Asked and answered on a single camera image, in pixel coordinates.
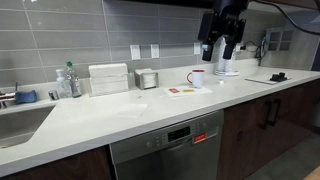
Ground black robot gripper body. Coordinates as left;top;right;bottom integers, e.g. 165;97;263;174
198;0;249;44

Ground stacked paper cups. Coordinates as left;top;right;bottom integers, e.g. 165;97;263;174
215;35;238;74

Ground white round cup tray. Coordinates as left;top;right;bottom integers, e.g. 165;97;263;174
214;69;240;76

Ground white mug with red rim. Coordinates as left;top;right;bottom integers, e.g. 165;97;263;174
187;69;204;88

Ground white flat board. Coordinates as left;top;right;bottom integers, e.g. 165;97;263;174
245;76;291;85

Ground black object on board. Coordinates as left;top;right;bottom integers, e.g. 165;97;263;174
270;72;287;82

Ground dark wood cabinet doors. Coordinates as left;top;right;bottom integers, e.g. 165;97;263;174
217;80;320;180

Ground stainless steel dishwasher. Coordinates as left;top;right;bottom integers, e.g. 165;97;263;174
110;110;224;180

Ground clear plastic water bottle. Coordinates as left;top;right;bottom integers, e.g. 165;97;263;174
66;61;82;98

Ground clear soap dispenser bottle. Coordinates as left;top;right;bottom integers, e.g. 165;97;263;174
56;69;72;98

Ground small metal cup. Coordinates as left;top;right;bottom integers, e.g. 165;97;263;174
48;90;59;101

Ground blue sponge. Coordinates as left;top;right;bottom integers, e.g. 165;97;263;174
15;90;37;104

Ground white wall outlet right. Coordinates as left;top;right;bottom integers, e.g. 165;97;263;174
194;42;201;55

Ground white wall outlet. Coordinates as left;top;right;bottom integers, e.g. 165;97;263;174
151;44;160;58
194;42;201;55
130;45;141;60

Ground grey wall panel box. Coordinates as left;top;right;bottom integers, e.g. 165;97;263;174
266;28;293;51

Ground white wall outlet middle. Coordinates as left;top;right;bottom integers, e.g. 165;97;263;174
151;44;160;58

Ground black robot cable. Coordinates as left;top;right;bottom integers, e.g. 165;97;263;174
253;0;320;36

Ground white wall outlet left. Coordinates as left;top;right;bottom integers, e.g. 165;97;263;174
130;45;141;60

